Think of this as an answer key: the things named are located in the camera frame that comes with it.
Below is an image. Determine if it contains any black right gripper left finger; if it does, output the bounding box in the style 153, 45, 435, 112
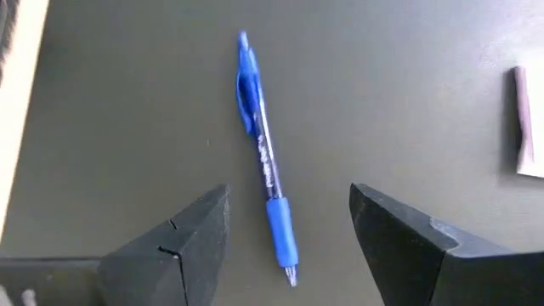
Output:
97, 183, 232, 306

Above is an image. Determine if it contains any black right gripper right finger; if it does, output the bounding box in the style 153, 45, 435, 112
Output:
348, 182, 544, 306

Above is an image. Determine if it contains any blue retractable pen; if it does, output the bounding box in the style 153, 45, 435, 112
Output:
235, 29, 300, 288

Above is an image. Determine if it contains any white sticky note pad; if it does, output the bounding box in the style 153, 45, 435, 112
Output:
512, 59, 544, 179

